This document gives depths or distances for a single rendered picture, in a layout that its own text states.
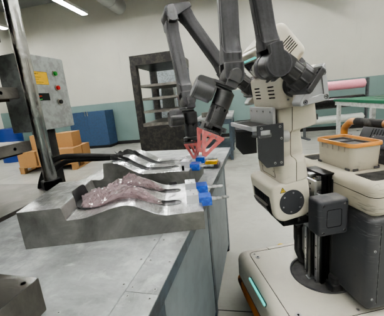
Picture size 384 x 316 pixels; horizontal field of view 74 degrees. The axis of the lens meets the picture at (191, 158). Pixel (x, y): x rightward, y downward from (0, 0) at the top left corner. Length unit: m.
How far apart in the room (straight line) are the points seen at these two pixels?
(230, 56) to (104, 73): 7.83
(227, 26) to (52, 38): 8.86
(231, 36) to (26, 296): 0.76
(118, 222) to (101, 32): 8.12
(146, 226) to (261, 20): 0.67
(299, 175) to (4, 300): 0.94
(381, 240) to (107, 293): 0.95
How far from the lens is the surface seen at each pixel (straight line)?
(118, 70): 8.34
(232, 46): 0.80
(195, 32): 1.26
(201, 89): 0.76
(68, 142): 5.92
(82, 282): 0.65
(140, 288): 0.58
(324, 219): 1.09
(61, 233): 0.81
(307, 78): 0.88
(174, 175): 1.02
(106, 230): 0.77
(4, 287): 0.60
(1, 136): 8.18
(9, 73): 1.67
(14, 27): 1.49
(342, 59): 7.96
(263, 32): 0.85
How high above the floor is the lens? 1.16
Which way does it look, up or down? 13 degrees down
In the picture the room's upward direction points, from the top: 6 degrees counter-clockwise
